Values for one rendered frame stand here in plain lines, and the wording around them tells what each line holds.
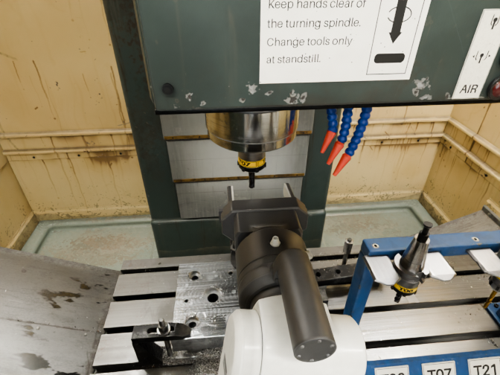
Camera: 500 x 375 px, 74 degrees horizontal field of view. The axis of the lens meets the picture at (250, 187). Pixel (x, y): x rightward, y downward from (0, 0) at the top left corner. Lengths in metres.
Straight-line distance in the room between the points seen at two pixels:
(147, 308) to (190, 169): 0.45
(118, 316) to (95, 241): 0.79
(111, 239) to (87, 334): 0.55
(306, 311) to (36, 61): 1.41
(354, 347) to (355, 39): 0.28
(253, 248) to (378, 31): 0.25
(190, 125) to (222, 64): 0.72
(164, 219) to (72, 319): 0.46
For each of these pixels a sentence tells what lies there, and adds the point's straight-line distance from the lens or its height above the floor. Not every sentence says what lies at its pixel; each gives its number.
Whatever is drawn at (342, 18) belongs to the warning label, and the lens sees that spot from 0.35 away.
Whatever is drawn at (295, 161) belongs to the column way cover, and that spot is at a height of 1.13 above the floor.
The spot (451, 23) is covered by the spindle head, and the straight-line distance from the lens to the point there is 0.40.
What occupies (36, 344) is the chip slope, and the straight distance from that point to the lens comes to 1.34.
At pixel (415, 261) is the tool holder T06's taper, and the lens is 0.69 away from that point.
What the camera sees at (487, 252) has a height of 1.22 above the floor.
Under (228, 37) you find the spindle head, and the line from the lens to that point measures 0.33.
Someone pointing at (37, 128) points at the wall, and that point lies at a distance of 1.67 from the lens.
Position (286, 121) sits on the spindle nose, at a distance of 0.52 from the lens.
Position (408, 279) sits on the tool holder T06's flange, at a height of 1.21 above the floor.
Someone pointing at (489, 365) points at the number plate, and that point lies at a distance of 1.02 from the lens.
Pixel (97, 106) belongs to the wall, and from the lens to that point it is 1.54.
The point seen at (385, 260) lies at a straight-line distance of 0.72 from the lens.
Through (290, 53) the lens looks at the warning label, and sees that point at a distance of 0.34.
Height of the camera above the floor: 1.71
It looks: 35 degrees down
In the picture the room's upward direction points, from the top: straight up
